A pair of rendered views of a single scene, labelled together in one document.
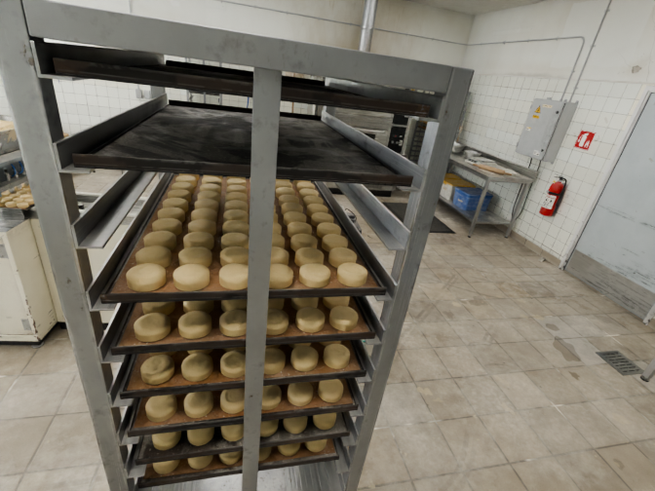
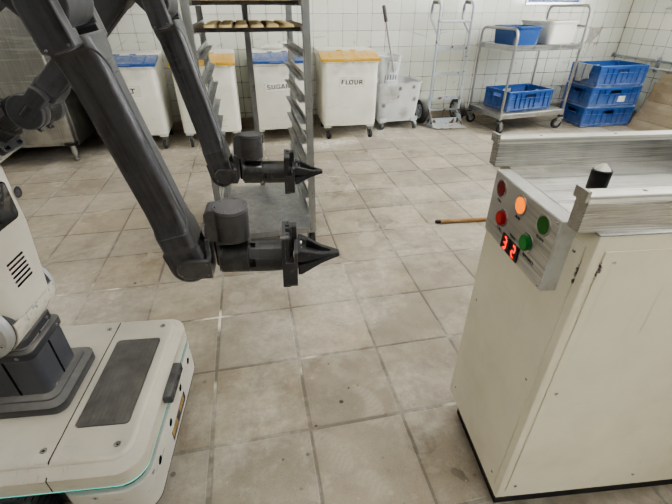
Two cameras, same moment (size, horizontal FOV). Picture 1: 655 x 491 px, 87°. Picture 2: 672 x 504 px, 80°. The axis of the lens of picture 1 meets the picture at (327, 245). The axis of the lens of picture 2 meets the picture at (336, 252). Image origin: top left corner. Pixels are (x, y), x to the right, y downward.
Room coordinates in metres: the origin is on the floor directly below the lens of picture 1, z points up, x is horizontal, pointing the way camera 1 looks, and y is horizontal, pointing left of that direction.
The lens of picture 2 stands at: (2.75, 0.75, 1.13)
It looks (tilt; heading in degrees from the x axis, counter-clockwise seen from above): 32 degrees down; 185
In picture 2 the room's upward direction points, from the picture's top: straight up
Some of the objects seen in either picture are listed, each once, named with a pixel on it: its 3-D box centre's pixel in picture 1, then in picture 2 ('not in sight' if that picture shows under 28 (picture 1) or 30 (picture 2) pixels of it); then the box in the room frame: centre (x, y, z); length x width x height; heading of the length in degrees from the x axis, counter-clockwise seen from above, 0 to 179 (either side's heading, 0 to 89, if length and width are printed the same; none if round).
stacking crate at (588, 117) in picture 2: not in sight; (594, 112); (-2.04, 3.24, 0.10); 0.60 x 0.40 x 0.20; 104
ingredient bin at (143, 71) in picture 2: not in sight; (136, 100); (-0.90, -1.37, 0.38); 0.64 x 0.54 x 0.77; 19
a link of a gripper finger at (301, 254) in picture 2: not in sight; (312, 259); (2.16, 0.66, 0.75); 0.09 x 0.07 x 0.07; 100
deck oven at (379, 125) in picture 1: (356, 131); not in sight; (6.04, -0.21, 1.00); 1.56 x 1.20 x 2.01; 106
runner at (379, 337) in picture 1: (331, 248); not in sight; (0.76, -0.01, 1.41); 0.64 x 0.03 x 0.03; 17
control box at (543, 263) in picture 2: not in sight; (523, 224); (2.04, 1.06, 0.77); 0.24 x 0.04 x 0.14; 10
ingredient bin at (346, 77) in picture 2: not in sight; (345, 92); (-1.44, 0.50, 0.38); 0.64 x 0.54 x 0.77; 13
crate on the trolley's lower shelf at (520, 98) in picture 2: not in sight; (517, 97); (-1.84, 2.31, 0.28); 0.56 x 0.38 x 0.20; 114
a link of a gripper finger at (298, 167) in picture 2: not in sight; (304, 175); (1.76, 0.58, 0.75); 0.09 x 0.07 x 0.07; 101
